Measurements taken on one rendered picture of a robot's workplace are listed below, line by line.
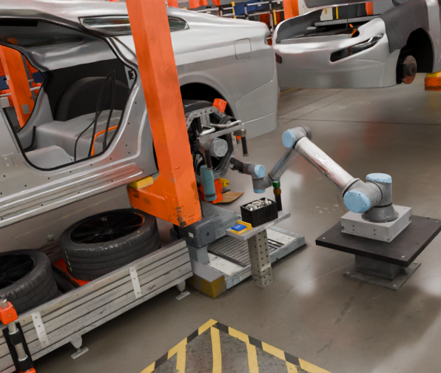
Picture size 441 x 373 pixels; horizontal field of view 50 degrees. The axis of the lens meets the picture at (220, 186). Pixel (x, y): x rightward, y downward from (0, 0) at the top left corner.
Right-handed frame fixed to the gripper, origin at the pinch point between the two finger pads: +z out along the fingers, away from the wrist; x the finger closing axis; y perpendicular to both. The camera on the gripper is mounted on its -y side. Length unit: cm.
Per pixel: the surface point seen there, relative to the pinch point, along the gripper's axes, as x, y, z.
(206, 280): -88, -15, -52
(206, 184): -27.7, -24.3, -17.7
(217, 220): -43.7, 15.3, -1.8
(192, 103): 21, -54, 2
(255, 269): -68, 5, -69
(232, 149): 9.9, -7.1, -5.9
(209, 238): -62, -11, -32
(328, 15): 572, 460, 469
